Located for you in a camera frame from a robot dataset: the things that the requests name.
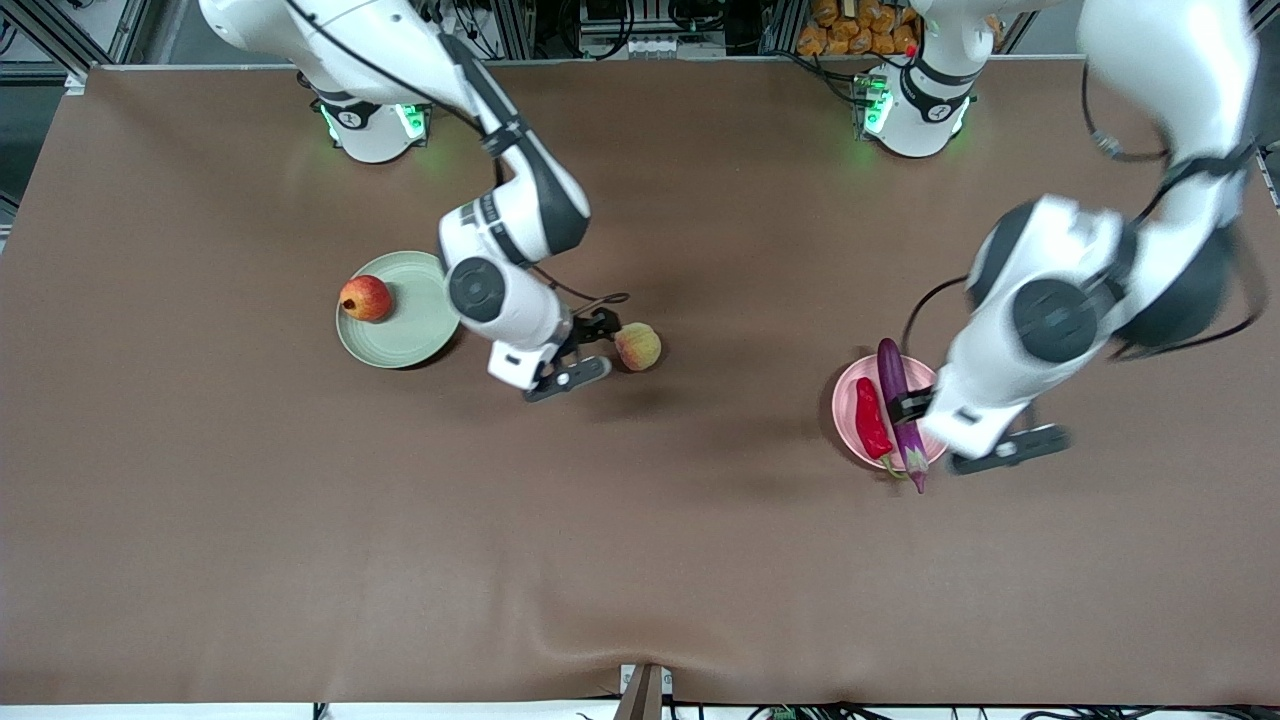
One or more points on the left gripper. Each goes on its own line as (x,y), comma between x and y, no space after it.
(912,405)

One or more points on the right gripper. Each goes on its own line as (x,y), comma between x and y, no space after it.
(592,328)

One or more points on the yellow pink peach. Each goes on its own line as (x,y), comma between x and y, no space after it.
(637,346)

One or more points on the purple eggplant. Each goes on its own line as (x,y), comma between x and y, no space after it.
(890,365)

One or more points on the red chili pepper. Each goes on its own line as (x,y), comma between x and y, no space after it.
(870,420)

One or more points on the red apple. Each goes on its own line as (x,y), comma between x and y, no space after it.
(366,298)

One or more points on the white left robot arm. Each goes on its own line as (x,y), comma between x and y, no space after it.
(1170,60)

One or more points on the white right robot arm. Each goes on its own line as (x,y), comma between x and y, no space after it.
(520,220)

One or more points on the pink plate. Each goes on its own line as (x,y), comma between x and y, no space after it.
(845,400)

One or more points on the pale green plate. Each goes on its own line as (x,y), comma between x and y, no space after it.
(415,320)

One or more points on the brown table cloth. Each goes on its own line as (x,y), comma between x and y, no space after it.
(640,550)

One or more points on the grey base connector box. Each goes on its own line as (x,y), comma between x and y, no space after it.
(418,120)
(868,100)

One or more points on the white power strip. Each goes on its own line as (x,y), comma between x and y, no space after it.
(670,46)

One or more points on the orange netted fruit bag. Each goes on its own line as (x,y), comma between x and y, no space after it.
(850,30)

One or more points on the aluminium frame post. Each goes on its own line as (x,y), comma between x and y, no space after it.
(782,28)
(512,30)

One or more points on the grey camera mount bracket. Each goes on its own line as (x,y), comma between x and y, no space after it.
(645,695)

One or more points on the aluminium frame rail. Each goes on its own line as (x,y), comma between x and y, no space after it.
(60,40)

